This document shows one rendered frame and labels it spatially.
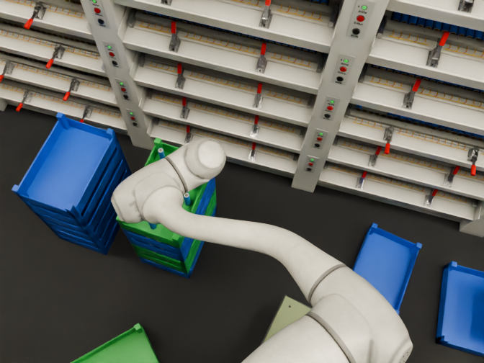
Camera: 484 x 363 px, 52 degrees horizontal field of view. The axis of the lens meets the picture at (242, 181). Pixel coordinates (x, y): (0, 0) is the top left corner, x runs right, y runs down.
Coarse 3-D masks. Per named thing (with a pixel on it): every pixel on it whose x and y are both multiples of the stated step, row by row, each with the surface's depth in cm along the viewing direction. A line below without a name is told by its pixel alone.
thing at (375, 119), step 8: (352, 112) 157; (360, 112) 157; (368, 120) 158; (376, 120) 156; (384, 120) 156; (392, 120) 156; (400, 128) 156; (408, 128) 155; (416, 128) 155; (424, 128) 155; (432, 136) 155; (440, 136) 154; (448, 136) 154; (456, 136) 154; (464, 144) 155; (472, 144) 153; (480, 144) 153
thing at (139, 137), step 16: (80, 0) 136; (112, 16) 138; (96, 32) 147; (112, 32) 145; (128, 64) 157; (112, 80) 169; (128, 80) 166; (128, 128) 198; (144, 128) 194; (144, 144) 207
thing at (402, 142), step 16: (368, 112) 159; (384, 112) 159; (352, 128) 158; (368, 128) 158; (384, 128) 158; (384, 144) 159; (400, 144) 157; (416, 144) 156; (432, 144) 156; (448, 144) 156; (448, 160) 157; (464, 160) 155; (480, 160) 155
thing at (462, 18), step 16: (400, 0) 107; (416, 0) 107; (432, 0) 107; (448, 0) 106; (464, 0) 104; (480, 0) 106; (416, 16) 111; (432, 16) 109; (448, 16) 107; (464, 16) 106; (480, 16) 105
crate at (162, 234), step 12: (156, 144) 159; (156, 156) 164; (192, 192) 159; (192, 204) 157; (132, 228) 150; (144, 228) 154; (156, 228) 154; (156, 240) 152; (168, 240) 148; (180, 240) 148
